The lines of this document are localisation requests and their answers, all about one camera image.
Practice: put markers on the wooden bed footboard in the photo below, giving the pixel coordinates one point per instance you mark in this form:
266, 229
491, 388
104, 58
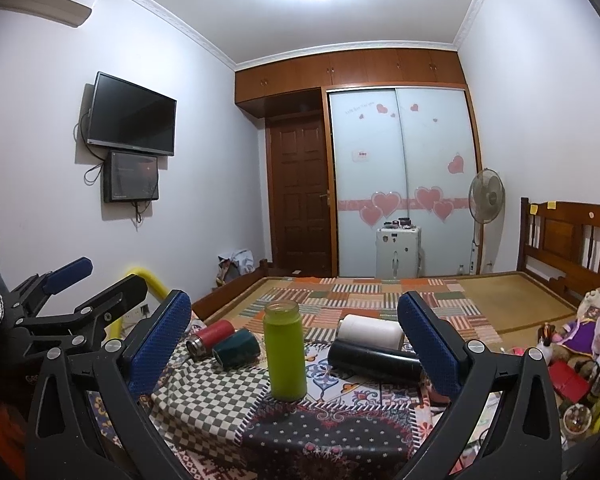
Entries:
230, 295

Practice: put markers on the small glass jar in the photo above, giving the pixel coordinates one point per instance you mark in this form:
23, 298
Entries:
577, 417

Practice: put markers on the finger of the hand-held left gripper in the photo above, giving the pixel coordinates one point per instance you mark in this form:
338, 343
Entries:
120, 292
70, 270

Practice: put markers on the red box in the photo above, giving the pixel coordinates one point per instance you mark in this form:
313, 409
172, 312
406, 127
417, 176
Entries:
569, 381

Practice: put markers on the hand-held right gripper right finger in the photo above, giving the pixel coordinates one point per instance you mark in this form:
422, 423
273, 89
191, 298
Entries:
430, 345

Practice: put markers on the wooden bed headboard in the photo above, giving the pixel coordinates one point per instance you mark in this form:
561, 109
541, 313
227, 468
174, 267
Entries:
565, 237

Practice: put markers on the patchwork striped blanket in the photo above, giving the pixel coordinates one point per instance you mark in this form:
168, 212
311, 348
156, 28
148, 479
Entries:
360, 297

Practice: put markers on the floral patterned blanket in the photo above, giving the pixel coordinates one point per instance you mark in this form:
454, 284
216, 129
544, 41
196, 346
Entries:
340, 420

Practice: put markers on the small white cabinet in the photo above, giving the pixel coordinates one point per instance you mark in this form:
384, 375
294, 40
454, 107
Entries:
397, 252

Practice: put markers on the lime green bottle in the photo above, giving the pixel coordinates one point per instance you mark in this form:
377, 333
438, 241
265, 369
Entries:
284, 352

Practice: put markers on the red steel bottle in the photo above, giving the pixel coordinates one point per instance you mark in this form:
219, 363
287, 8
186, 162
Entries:
215, 336

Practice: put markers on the brown wooden door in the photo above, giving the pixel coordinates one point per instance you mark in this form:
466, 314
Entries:
300, 195

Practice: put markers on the pile of bags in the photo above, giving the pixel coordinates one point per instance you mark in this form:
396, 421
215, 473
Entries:
236, 265

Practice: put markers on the small wall-mounted monitor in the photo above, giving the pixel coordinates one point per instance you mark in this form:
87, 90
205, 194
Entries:
131, 176

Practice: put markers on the doll in purple dress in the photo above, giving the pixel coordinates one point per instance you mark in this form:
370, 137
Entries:
597, 317

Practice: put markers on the white lying bottle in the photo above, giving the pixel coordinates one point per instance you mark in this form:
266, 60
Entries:
372, 332

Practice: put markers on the yellow foam tube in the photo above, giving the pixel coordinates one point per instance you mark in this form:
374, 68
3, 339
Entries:
147, 280

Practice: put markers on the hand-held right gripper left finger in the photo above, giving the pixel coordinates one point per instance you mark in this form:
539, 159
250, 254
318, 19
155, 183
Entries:
160, 345

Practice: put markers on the standing electric fan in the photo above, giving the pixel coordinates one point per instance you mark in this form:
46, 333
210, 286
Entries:
486, 197

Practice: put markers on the wooden overhead cabinet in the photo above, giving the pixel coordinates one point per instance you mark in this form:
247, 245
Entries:
350, 75

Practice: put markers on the straw bed mat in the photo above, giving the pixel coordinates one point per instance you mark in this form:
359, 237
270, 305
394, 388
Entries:
520, 302

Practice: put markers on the black bottle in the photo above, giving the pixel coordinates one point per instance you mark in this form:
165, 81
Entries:
375, 361

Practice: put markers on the checkered grey white cloth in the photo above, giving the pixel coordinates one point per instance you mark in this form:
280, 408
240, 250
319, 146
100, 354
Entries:
205, 395

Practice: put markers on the sliding wardrobe with hearts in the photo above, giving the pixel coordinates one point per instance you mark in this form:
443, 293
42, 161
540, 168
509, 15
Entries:
405, 170

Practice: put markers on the dark green cup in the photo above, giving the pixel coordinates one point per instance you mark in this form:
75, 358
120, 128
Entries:
236, 352

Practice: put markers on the wall-mounted black television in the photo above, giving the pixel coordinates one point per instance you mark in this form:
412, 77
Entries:
130, 115

